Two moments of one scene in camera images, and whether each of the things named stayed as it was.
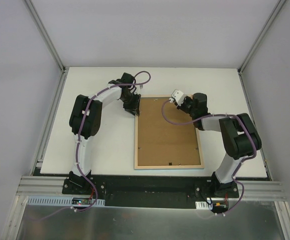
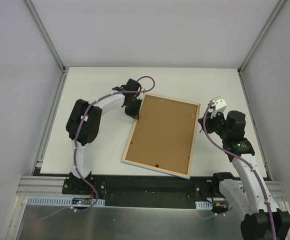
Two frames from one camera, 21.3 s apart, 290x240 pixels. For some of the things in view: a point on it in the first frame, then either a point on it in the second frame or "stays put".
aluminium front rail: x=35 y=186 stays put
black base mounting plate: x=156 y=191 stays put
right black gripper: x=185 y=104 → x=208 y=122
